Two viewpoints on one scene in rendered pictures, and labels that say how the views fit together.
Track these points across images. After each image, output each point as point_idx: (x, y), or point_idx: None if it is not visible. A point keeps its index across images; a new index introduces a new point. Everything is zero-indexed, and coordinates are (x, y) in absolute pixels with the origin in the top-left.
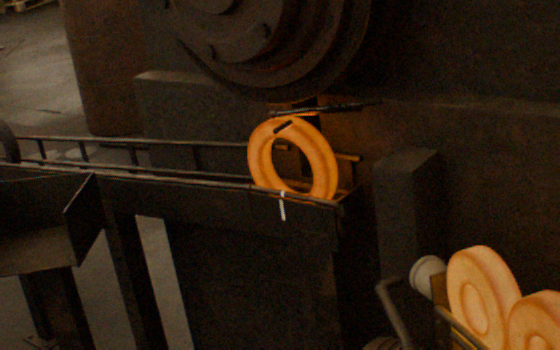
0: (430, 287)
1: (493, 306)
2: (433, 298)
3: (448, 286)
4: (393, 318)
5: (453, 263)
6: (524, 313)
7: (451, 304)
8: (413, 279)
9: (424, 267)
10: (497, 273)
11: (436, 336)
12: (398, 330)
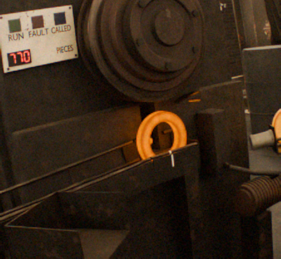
0: (266, 137)
1: None
2: (275, 135)
3: (276, 129)
4: (246, 169)
5: (279, 117)
6: None
7: (278, 136)
8: (255, 142)
9: (256, 136)
10: None
11: (278, 151)
12: (252, 170)
